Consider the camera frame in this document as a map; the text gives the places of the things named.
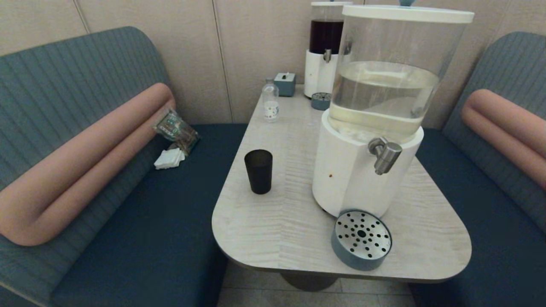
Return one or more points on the black tapered cup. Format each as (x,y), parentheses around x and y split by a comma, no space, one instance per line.
(258,172)

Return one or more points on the large steel dispenser tap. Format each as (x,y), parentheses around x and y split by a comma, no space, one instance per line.
(385,155)

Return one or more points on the clear plastic bottle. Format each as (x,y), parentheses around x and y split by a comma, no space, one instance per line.
(270,106)

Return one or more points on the small blue box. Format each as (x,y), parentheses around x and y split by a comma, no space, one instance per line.
(285,85)

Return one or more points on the small blue drip tray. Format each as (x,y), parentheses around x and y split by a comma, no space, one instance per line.
(320,102)

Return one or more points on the large clear water dispenser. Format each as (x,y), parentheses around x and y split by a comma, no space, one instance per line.
(349,170)

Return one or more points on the small dark drink dispenser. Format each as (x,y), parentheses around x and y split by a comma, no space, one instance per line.
(318,72)

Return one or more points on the clear plastic snack bag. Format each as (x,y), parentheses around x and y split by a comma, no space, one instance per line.
(175,128)

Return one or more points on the white paper napkins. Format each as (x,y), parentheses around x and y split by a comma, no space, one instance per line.
(169,159)

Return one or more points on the small steel dispenser tap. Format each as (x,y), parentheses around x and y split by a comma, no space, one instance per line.
(327,55)

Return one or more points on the large blue steel drip tray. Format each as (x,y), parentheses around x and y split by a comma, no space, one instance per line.
(361,236)

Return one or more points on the blue bench with snack bag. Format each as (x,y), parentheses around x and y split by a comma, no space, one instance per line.
(149,221)

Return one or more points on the pink bolster beside snack bag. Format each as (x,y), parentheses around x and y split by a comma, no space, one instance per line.
(85,157)

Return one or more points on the empty blue bench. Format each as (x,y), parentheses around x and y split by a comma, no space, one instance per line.
(490,238)

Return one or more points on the pink bolster on empty bench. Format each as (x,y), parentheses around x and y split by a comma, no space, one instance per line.
(507,123)

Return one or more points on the table pedestal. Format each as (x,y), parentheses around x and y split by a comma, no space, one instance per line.
(309,282)

